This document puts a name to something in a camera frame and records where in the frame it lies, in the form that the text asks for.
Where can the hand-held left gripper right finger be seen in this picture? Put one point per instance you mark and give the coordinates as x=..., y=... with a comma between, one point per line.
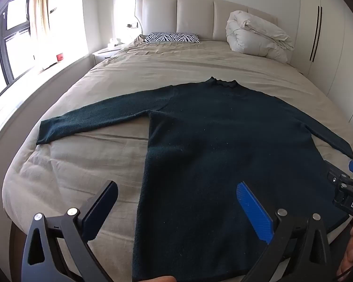
x=253, y=208

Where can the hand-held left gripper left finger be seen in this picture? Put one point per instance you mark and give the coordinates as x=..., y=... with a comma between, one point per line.
x=100, y=211

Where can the dark green knit sweater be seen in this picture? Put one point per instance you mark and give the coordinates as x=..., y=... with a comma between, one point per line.
x=208, y=152

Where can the person's right hand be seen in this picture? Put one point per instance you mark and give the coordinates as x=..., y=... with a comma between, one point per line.
x=351, y=252

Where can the white wardrobe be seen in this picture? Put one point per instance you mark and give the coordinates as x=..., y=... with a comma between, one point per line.
x=332, y=50

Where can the white folded duvet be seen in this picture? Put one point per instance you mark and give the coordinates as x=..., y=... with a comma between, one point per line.
x=253, y=38

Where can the white nightstand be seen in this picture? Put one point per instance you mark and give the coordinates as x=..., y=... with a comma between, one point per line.
x=106, y=53

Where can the small red box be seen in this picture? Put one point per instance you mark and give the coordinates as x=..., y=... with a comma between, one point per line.
x=59, y=57

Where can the bed with beige sheet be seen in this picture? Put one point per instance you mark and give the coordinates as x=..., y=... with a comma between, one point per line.
x=164, y=61

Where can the beige pillow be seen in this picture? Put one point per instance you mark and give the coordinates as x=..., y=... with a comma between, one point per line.
x=138, y=39

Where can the zebra print pillow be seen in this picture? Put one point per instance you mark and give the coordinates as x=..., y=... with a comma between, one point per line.
x=172, y=38

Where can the beige curtain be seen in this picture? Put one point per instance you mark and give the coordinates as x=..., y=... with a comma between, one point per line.
x=41, y=20

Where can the beige padded headboard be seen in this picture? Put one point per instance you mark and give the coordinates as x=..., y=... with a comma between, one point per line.
x=194, y=14

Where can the black framed window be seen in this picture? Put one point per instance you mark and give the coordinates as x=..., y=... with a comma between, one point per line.
x=16, y=11

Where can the wall switch panel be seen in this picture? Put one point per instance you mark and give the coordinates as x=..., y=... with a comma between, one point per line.
x=132, y=26

